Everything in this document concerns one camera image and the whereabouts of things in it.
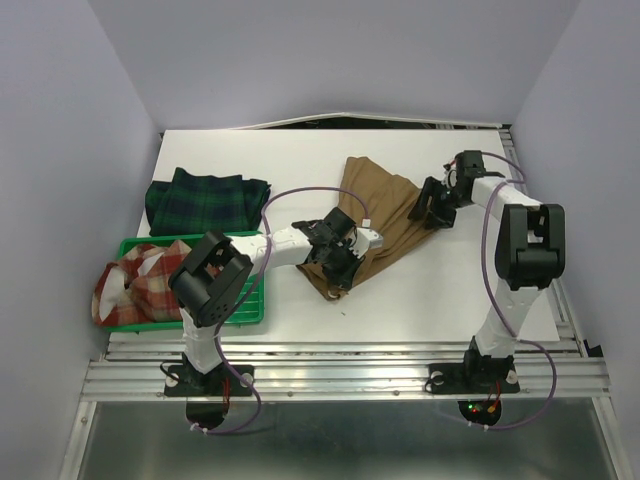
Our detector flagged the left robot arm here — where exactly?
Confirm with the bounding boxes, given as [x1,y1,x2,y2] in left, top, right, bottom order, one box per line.
[163,208,383,398]

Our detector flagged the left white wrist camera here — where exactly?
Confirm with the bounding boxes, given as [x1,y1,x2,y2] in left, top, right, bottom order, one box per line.
[349,227,384,258]

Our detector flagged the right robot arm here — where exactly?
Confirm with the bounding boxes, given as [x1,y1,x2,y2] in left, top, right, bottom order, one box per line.
[408,150,566,395]

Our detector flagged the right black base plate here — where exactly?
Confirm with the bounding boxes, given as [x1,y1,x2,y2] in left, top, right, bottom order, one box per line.
[428,363,521,395]

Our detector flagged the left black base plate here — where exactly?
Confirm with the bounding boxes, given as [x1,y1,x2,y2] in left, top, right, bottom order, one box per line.
[160,363,252,398]

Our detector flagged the red plaid skirt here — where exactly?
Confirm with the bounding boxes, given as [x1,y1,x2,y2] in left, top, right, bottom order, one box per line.
[91,240,191,327]

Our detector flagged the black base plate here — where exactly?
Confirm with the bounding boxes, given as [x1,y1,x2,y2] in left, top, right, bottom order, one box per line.
[428,363,521,395]
[160,363,252,398]

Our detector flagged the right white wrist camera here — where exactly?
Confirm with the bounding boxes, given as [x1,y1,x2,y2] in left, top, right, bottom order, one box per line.
[442,158,459,190]

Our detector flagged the aluminium frame rail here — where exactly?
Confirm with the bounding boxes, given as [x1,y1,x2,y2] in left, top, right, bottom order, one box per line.
[57,122,626,480]

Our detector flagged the green plaid skirt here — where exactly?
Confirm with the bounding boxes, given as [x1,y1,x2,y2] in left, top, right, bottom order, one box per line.
[145,167,271,236]

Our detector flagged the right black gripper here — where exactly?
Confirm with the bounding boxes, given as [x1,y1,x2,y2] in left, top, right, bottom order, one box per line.
[406,175,469,228]

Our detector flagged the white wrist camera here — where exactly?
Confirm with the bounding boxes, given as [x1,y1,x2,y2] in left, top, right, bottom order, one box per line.
[349,227,384,258]
[442,158,459,190]

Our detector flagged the tan pleated skirt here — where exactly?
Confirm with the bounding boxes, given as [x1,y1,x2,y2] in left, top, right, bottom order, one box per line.
[295,155,441,302]

